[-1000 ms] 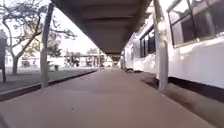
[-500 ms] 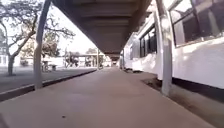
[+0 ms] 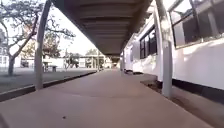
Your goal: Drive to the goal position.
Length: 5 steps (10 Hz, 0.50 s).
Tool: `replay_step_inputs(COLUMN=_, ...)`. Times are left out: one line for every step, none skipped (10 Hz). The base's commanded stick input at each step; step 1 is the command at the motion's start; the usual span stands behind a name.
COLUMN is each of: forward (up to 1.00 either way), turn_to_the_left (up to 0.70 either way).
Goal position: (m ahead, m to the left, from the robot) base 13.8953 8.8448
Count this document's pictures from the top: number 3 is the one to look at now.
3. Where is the brown concrete walkway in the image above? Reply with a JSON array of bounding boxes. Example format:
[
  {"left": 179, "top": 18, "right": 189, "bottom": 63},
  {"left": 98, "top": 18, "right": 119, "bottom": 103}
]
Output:
[{"left": 0, "top": 68, "right": 214, "bottom": 128}]

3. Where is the covered walkway roof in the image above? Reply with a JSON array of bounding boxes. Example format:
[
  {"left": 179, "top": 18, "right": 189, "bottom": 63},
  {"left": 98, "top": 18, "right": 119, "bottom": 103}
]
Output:
[{"left": 51, "top": 0, "right": 154, "bottom": 58}]

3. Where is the distant white building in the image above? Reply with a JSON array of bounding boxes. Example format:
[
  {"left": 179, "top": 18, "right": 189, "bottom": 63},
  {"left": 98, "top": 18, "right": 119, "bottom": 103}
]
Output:
[{"left": 0, "top": 44, "right": 113, "bottom": 70}]

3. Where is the dark concrete kerb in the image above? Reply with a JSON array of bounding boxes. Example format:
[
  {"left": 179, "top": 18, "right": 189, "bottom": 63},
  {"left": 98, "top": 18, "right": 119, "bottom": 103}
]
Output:
[{"left": 0, "top": 70, "right": 98, "bottom": 103}]

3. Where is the white building with windows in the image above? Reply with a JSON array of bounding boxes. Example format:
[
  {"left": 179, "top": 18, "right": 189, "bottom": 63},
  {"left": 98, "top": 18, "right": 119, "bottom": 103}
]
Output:
[{"left": 123, "top": 0, "right": 224, "bottom": 105}]

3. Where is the grass lawn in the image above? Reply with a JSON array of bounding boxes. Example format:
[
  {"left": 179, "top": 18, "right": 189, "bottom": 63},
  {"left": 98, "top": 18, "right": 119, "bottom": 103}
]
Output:
[{"left": 0, "top": 67, "right": 98, "bottom": 94}]

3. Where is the dirt strip beside building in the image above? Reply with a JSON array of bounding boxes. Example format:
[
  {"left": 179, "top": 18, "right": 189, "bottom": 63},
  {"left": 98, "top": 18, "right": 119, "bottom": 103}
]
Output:
[{"left": 140, "top": 79, "right": 224, "bottom": 128}]

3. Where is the bare branching tree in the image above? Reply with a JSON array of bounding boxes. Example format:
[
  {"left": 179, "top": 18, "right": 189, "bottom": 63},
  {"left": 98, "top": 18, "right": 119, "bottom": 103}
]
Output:
[{"left": 0, "top": 0, "right": 76, "bottom": 77}]

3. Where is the grey roof support post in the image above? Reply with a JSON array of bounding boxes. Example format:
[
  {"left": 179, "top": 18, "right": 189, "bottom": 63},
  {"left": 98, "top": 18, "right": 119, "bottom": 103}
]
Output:
[
  {"left": 154, "top": 0, "right": 174, "bottom": 99},
  {"left": 120, "top": 49, "right": 126, "bottom": 75},
  {"left": 34, "top": 0, "right": 53, "bottom": 91}
]

